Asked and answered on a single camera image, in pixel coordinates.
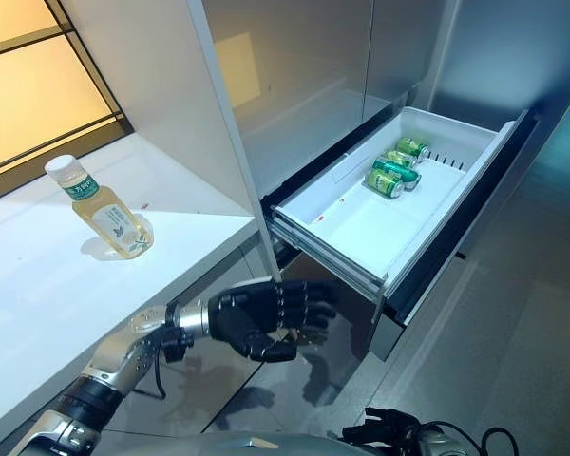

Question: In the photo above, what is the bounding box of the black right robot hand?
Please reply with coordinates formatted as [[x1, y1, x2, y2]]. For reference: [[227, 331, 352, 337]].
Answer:
[[341, 406, 427, 452]]

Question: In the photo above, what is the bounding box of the green drink can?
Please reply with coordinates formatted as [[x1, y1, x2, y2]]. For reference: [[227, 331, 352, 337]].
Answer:
[[364, 169, 405, 199], [370, 159, 423, 191], [395, 136, 431, 162], [383, 149, 419, 170]]

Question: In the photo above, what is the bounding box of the silver fridge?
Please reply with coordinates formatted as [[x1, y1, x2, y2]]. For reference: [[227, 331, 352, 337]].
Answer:
[[189, 0, 570, 362]]

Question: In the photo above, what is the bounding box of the white counter cabinet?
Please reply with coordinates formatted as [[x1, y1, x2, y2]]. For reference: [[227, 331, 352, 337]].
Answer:
[[0, 0, 286, 447]]

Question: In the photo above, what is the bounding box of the black framed window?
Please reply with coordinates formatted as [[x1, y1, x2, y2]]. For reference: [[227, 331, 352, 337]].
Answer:
[[0, 0, 135, 182]]

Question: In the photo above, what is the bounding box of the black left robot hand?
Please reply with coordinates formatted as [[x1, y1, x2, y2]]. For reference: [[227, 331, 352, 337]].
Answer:
[[206, 277, 339, 363]]

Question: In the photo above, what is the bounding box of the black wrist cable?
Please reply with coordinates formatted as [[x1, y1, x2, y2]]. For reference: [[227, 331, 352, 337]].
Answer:
[[132, 327, 196, 400]]

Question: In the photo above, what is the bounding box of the white fridge drawer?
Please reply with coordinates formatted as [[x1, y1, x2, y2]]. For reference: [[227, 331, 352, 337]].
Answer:
[[260, 105, 538, 362]]

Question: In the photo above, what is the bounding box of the yellow tea bottle white cap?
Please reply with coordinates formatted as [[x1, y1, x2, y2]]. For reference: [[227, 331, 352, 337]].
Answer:
[[44, 154, 156, 262]]

